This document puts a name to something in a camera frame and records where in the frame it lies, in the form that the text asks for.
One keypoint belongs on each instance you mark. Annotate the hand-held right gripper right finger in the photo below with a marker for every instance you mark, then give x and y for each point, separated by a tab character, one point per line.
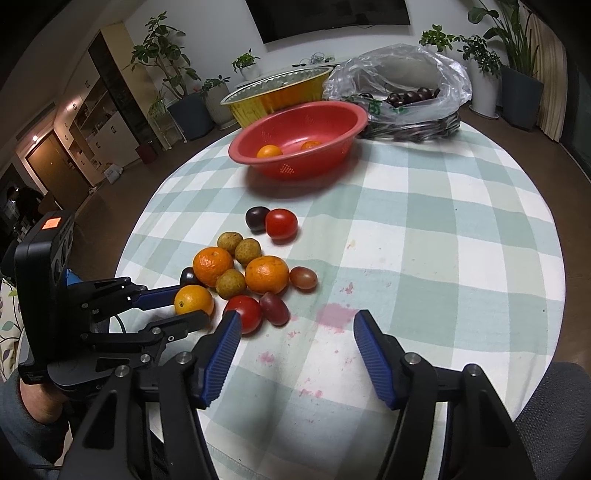
369	350

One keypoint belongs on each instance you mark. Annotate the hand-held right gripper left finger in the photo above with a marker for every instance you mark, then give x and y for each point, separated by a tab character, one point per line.
224	350

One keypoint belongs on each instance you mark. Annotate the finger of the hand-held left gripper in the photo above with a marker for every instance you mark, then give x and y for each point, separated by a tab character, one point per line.
159	296
184	321

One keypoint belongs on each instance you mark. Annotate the smooth orange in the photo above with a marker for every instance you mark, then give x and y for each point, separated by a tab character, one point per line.
269	151
310	145
194	300

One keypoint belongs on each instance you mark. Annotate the dark purple plum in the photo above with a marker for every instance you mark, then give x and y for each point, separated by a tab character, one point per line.
188	277
256	218

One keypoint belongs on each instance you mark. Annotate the red tomato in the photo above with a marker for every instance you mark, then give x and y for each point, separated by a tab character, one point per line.
244	314
281	224

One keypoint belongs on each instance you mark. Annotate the bumpy-skinned mandarin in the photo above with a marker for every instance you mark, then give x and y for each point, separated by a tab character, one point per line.
212	266
267	274

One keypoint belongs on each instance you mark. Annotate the red plum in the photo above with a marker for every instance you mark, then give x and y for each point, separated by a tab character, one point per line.
303	278
274	308

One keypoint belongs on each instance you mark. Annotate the tan longan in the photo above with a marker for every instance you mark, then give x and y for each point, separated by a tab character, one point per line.
230	241
231	283
248	250

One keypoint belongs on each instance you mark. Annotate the red plastic colander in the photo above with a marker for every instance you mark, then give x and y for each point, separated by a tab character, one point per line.
300	166

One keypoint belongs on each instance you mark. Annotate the person's left forearm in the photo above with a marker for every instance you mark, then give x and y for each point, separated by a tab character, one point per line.
27	438

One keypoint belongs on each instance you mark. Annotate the floral printed cloth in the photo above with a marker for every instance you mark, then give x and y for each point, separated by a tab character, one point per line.
7	323

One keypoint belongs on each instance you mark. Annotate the wooden door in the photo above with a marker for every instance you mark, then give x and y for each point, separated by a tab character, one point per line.
51	166

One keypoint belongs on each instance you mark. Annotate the cardboard box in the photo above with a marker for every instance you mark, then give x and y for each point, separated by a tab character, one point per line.
113	173

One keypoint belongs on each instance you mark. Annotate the green checkered tablecloth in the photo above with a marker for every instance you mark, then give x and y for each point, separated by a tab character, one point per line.
415	230

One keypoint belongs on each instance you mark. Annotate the red bin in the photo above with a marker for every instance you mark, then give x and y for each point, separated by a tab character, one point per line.
147	152

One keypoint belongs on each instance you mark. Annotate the grey office chair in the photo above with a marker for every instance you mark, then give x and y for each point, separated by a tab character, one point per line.
554	415

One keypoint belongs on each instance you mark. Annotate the plant in ribbed white pot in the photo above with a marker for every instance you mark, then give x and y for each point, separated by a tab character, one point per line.
216	104

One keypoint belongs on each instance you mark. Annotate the gold foil bowl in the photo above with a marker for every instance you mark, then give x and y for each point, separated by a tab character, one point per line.
277	99

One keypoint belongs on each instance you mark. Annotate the white television cabinet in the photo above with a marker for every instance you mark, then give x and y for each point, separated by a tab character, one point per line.
258	79

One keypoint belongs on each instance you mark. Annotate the tall plant in dark pot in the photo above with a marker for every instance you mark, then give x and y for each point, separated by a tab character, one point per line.
161	55

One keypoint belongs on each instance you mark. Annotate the small plant in white pot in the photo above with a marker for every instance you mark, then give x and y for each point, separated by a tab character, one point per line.
247	64

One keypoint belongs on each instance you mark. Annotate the pile of dark cherries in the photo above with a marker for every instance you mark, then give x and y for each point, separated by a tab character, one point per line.
413	97

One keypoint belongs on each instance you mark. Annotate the clear plastic bag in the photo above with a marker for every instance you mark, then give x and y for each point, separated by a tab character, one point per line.
401	69

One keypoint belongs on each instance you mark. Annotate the bushy plant in white pot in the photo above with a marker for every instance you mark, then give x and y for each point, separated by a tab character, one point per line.
482	83

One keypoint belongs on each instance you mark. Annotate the large plant in dark pot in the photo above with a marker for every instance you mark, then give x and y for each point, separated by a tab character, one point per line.
519	92

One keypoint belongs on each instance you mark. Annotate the leafy plant in white pot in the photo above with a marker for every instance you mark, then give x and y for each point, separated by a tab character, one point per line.
436	39

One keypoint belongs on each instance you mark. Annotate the beige curtain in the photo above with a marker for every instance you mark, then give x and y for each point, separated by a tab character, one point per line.
549	83

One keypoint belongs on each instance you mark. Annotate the wall shelving unit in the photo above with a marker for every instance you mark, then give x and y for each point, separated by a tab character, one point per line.
106	120

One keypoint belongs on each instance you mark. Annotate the wall-mounted television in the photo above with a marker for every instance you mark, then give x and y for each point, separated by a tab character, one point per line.
323	14

